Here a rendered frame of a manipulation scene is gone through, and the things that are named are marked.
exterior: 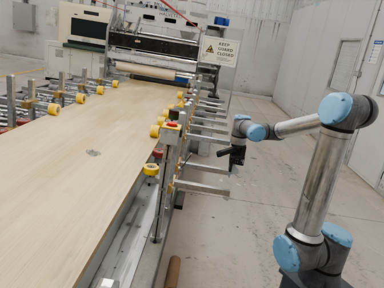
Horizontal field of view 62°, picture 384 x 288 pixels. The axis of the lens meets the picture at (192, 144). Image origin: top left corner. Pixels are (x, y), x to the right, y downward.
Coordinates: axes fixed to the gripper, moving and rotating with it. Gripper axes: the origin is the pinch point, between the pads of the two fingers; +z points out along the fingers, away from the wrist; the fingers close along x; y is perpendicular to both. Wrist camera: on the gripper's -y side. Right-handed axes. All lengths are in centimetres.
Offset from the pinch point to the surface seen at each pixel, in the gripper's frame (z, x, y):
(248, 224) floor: 83, 90, 36
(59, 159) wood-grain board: -10, -35, -85
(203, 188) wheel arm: -1.8, -26.6, -13.6
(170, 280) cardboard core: 74, -9, -25
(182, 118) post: -31.4, -5.9, -30.3
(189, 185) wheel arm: -2.5, -26.6, -21.0
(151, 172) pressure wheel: -7, -29, -41
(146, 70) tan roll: -26, 250, -105
